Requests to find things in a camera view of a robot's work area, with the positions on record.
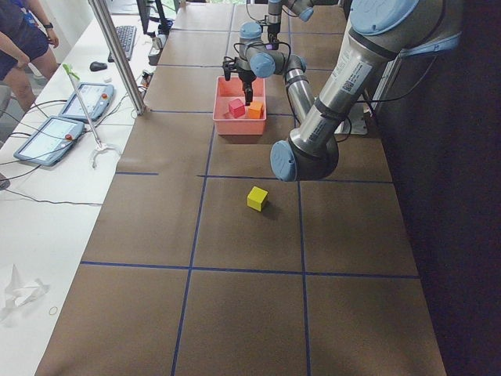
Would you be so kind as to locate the grabber stick tool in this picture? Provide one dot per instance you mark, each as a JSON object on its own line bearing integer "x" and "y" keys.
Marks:
{"x": 101, "y": 146}

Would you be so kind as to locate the upper teach pendant tablet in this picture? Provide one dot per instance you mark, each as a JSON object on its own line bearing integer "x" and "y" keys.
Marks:
{"x": 96, "y": 96}

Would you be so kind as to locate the orange foam cube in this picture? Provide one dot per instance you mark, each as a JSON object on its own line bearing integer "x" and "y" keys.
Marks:
{"x": 255, "y": 110}

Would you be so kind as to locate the black computer mouse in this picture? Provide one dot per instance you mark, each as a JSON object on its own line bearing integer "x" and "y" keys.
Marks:
{"x": 97, "y": 66}

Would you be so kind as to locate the black keyboard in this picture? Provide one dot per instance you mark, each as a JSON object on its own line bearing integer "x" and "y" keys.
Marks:
{"x": 126, "y": 35}

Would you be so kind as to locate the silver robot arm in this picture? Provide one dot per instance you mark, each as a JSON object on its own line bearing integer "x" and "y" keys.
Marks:
{"x": 302, "y": 9}
{"x": 377, "y": 32}

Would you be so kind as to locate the aluminium frame post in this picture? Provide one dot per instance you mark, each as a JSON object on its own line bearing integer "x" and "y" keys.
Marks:
{"x": 108, "y": 28}

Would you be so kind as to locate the teach pendant tablet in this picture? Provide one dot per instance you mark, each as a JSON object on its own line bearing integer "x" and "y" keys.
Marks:
{"x": 50, "y": 142}
{"x": 96, "y": 96}

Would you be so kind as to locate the pink plastic bin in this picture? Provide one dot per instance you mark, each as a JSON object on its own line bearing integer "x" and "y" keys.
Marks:
{"x": 226, "y": 124}

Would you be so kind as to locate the red foam cube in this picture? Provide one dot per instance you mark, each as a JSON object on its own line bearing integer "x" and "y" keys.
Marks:
{"x": 236, "y": 108}

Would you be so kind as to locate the person in dark shorts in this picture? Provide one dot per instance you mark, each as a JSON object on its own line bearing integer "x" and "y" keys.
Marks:
{"x": 27, "y": 35}

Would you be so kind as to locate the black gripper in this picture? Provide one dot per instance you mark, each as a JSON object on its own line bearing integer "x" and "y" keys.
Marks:
{"x": 246, "y": 77}
{"x": 272, "y": 28}

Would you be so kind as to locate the crumpled white paper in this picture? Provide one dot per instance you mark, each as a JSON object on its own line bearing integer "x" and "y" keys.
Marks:
{"x": 15, "y": 292}

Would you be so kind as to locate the yellow-green foam cube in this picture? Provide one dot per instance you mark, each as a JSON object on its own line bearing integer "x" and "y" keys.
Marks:
{"x": 257, "y": 198}

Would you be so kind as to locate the lower teach pendant tablet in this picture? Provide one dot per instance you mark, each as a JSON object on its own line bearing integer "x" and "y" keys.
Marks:
{"x": 50, "y": 142}

